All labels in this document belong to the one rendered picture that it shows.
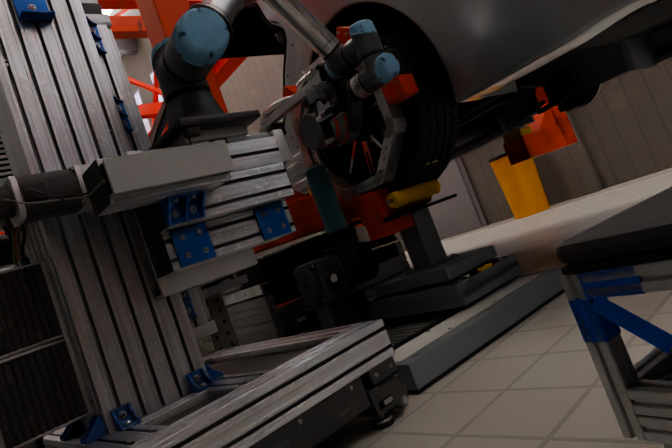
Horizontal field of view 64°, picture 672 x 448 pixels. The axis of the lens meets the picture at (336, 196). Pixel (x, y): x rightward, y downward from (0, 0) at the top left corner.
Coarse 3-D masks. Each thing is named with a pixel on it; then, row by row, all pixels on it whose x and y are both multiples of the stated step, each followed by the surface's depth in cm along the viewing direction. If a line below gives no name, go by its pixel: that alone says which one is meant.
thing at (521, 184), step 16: (496, 160) 580; (528, 160) 572; (496, 176) 592; (512, 176) 572; (528, 176) 569; (512, 192) 576; (528, 192) 568; (544, 192) 578; (512, 208) 584; (528, 208) 569; (544, 208) 569
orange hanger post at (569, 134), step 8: (536, 88) 393; (536, 96) 394; (544, 96) 390; (552, 112) 388; (560, 112) 392; (560, 120) 387; (568, 120) 395; (568, 128) 391; (568, 136) 386; (568, 144) 386
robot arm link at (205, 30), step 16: (208, 0) 126; (224, 0) 127; (240, 0) 131; (192, 16) 118; (208, 16) 120; (224, 16) 124; (176, 32) 118; (192, 32) 117; (208, 32) 119; (224, 32) 121; (176, 48) 119; (192, 48) 117; (208, 48) 119; (224, 48) 121; (176, 64) 123; (192, 64) 121; (208, 64) 122
